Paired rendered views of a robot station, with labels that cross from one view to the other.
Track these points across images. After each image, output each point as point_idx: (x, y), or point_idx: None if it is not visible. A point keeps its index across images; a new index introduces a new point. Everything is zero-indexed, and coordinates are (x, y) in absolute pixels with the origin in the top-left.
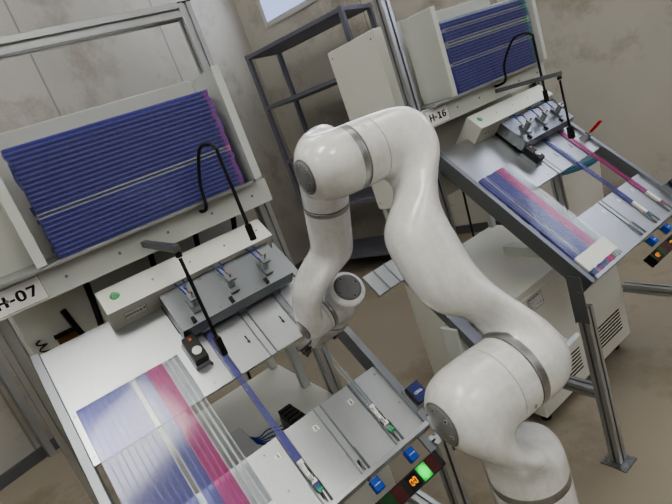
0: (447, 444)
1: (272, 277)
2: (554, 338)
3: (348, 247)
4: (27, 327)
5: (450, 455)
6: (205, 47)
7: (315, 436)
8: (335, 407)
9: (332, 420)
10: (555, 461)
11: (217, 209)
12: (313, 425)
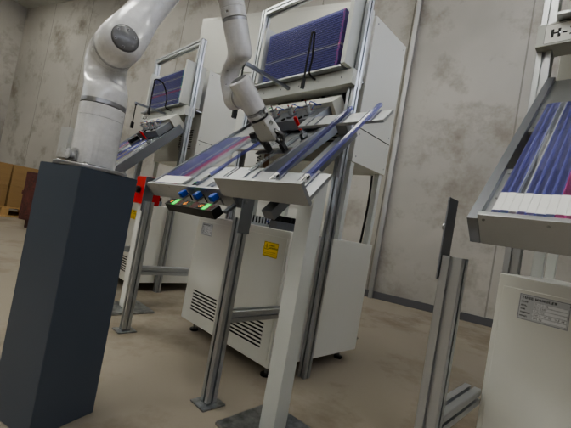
0: (237, 223)
1: (304, 117)
2: (107, 19)
3: (231, 46)
4: None
5: (234, 233)
6: None
7: (223, 173)
8: (240, 171)
9: (231, 172)
10: (85, 80)
11: (322, 80)
12: (228, 171)
